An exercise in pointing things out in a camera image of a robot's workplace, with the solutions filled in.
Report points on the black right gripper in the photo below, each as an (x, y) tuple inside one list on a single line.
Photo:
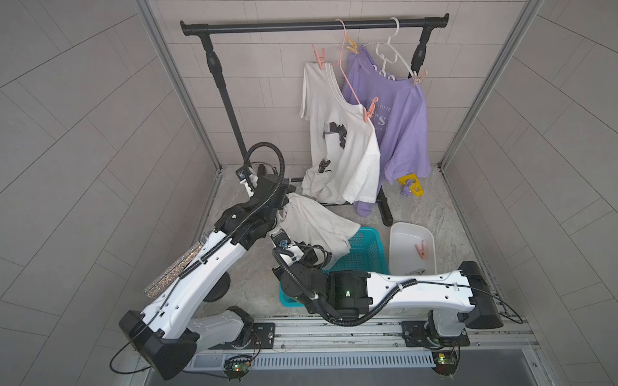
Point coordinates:
[(310, 248)]

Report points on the black round base stand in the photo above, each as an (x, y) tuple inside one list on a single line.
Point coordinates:
[(219, 290)]

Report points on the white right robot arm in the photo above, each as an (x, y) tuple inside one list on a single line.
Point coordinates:
[(455, 300)]

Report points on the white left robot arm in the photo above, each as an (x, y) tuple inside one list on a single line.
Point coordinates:
[(166, 333)]

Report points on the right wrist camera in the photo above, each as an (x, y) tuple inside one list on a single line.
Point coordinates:
[(284, 246)]

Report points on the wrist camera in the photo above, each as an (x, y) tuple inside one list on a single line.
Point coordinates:
[(248, 179), (284, 246)]

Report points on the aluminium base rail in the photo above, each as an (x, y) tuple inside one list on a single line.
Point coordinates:
[(311, 343)]

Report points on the beige clothespin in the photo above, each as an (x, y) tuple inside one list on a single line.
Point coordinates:
[(351, 46)]

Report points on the yellow plastic triangle toy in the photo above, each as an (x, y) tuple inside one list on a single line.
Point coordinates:
[(413, 182)]

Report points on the white garment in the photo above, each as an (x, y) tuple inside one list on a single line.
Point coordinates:
[(305, 220), (344, 146)]

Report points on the purple t-shirt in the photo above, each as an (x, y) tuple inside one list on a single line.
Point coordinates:
[(399, 120)]

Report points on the grey white clothespin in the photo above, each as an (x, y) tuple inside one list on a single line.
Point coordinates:
[(416, 272)]

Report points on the left circuit board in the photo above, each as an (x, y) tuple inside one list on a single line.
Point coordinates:
[(238, 366)]

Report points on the circuit board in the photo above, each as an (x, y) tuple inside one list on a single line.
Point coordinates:
[(238, 366), (446, 363)]

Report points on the right circuit board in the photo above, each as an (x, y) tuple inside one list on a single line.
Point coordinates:
[(446, 363)]

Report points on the white plastic clothespin tray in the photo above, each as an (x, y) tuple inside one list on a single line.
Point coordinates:
[(403, 257)]

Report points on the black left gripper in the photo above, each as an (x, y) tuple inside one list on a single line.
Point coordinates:
[(282, 199)]

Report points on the black metal clothes rack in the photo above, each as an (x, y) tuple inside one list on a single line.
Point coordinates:
[(204, 32)]

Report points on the teal plastic laundry basket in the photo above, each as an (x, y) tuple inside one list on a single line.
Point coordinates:
[(367, 251)]

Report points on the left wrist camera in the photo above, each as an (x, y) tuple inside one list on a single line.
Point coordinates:
[(248, 179)]

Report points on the pink clothespin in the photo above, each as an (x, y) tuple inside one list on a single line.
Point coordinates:
[(368, 113), (320, 56), (418, 77), (421, 249)]

